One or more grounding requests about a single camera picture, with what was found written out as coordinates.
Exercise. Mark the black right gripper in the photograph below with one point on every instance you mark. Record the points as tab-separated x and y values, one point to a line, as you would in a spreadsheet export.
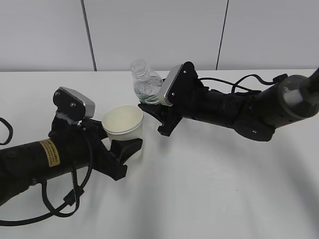
200	104

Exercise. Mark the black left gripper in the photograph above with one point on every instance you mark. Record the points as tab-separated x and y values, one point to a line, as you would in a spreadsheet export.
73	142

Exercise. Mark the green label water bottle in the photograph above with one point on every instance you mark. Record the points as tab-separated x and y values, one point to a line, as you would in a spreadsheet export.
146	82

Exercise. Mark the white paper cup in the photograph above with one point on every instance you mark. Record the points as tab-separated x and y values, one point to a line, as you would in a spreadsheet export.
124	122

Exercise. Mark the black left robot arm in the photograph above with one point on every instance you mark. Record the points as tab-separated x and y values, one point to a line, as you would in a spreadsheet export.
28	164

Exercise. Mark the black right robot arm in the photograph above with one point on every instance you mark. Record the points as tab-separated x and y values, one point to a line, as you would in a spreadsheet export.
253	114

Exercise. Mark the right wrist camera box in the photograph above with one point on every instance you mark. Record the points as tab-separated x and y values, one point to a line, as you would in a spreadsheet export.
178	84

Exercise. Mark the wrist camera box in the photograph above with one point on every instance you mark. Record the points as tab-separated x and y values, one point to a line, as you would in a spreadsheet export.
72	104
178	84

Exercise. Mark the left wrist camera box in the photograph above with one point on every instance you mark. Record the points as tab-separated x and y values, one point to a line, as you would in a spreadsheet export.
72	104

